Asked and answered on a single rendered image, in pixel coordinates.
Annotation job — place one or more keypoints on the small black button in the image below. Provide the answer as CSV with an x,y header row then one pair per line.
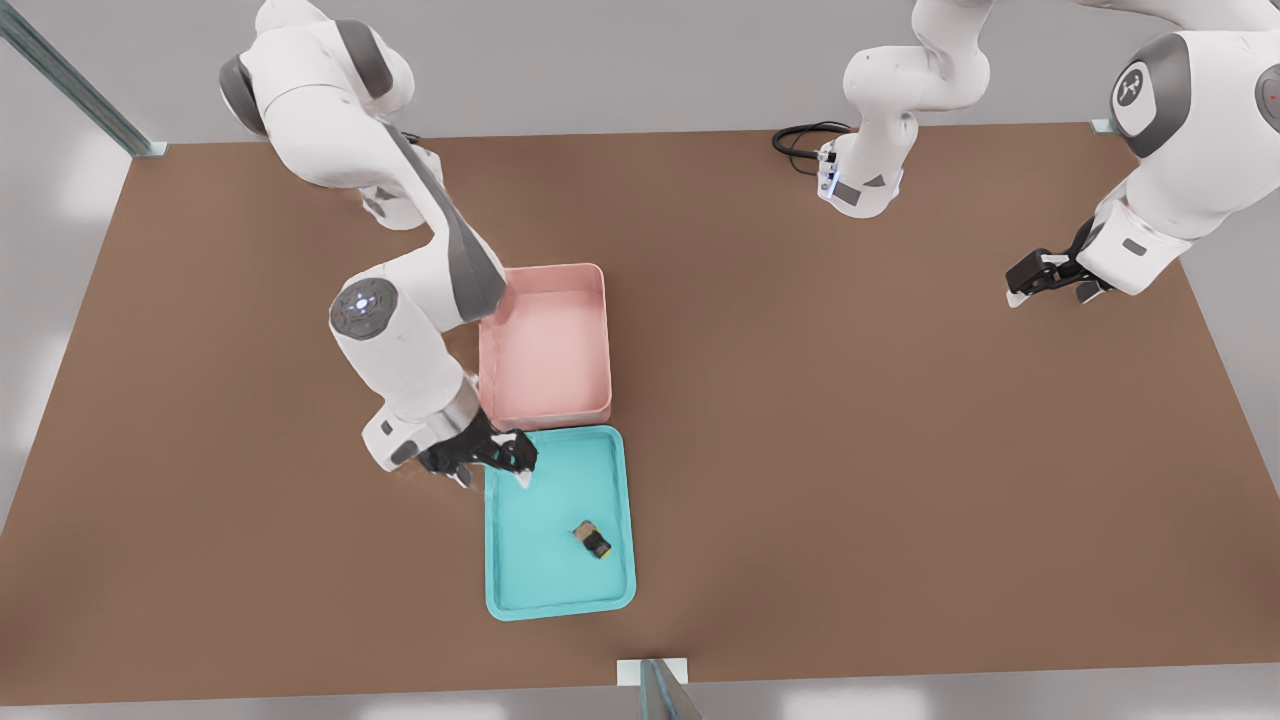
x,y
592,539

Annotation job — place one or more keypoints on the blue-green tray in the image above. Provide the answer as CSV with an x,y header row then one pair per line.
x,y
550,530

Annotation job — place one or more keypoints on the pink plastic box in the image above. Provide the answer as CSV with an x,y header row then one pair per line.
x,y
546,345

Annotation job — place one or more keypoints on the silver frame post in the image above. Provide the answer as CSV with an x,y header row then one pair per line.
x,y
1103,126
660,690
75,85

